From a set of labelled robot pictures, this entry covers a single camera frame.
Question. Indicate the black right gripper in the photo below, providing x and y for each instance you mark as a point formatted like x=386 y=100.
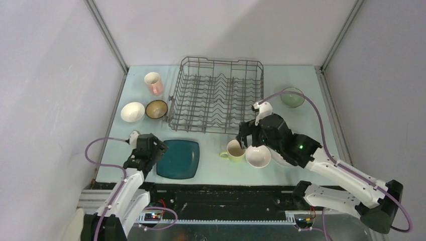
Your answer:
x=246 y=129

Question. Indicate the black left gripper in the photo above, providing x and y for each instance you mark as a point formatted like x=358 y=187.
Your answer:
x=161 y=148

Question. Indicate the light green mug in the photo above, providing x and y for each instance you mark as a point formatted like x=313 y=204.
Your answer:
x=234 y=152

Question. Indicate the small white bowl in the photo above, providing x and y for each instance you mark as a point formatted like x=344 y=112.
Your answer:
x=258 y=157

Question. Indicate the teal square plate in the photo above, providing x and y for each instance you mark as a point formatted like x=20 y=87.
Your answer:
x=180 y=161

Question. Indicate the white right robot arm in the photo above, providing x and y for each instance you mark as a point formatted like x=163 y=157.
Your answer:
x=373 y=201

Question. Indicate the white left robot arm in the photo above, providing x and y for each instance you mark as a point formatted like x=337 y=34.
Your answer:
x=114 y=219

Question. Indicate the large white plate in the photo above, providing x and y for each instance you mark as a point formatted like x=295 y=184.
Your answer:
x=279 y=159

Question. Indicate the brown dotted bowl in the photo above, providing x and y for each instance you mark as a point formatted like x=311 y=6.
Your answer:
x=156 y=109

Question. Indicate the white bowl left side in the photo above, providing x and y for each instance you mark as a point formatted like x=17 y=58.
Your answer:
x=132 y=112

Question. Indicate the green ceramic bowl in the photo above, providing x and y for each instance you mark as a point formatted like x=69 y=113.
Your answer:
x=292 y=100

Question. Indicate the pink mug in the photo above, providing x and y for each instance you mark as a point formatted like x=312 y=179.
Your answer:
x=154 y=83

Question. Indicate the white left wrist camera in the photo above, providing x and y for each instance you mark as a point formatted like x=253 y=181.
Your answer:
x=132 y=140

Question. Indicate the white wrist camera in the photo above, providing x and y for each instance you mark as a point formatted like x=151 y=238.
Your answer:
x=132 y=140
x=262 y=110

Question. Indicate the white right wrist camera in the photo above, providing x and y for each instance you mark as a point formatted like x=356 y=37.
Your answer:
x=262 y=110

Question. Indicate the grey wire dish rack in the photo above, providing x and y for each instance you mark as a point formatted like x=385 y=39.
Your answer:
x=215 y=96

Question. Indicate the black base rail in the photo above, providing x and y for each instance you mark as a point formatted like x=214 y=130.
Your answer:
x=225 y=204

